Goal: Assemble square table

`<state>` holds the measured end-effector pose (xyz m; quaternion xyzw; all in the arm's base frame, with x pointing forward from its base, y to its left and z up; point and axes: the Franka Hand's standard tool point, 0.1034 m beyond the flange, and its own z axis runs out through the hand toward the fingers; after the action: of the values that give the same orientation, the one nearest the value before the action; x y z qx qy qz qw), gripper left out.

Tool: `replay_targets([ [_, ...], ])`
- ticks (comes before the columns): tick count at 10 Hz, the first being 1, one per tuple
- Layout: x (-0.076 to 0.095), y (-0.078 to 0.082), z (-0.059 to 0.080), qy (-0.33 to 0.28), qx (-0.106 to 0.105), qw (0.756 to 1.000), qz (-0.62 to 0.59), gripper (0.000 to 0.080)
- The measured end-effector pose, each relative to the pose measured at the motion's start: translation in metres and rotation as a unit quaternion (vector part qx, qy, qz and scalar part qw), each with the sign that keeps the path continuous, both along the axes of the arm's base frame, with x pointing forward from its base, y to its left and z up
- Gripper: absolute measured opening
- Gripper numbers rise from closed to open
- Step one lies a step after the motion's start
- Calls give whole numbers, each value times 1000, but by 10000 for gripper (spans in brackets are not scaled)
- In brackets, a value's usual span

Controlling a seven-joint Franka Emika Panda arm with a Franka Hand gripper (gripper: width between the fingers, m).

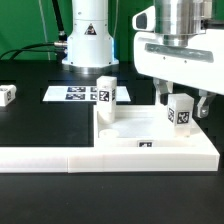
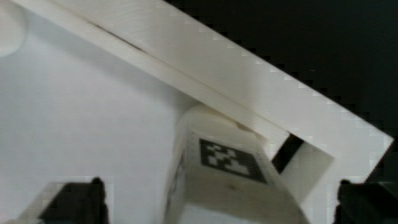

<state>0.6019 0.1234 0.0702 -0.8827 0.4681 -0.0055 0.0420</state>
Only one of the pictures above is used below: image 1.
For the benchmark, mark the white L-shaped obstacle wall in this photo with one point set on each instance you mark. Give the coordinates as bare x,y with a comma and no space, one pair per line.
203,157

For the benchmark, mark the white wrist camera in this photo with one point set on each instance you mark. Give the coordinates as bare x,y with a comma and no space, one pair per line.
145,20

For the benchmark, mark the white square tabletop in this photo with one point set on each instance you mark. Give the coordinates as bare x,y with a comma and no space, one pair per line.
142,126

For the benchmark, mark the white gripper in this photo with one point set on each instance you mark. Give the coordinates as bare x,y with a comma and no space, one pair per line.
199,65

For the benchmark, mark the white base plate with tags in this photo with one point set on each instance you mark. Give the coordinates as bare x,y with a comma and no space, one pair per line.
70,93

